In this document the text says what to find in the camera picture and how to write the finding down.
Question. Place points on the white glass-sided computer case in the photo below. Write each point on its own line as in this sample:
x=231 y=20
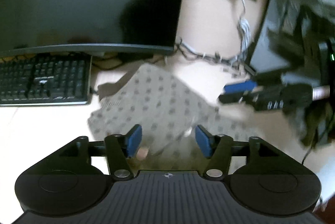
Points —
x=295 y=43

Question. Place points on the black curved monitor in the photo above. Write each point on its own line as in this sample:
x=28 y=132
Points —
x=46 y=26

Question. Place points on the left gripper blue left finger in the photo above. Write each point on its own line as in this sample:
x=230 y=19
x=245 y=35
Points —
x=121 y=147

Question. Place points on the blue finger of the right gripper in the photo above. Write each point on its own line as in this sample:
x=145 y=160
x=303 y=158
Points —
x=240 y=87

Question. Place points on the black keyboard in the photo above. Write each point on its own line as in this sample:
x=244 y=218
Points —
x=45 y=79

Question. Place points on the brown polka dot sweater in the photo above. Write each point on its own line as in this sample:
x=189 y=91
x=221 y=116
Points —
x=168 y=111

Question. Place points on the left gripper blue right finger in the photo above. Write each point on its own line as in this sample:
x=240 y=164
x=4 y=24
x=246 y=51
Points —
x=216 y=148

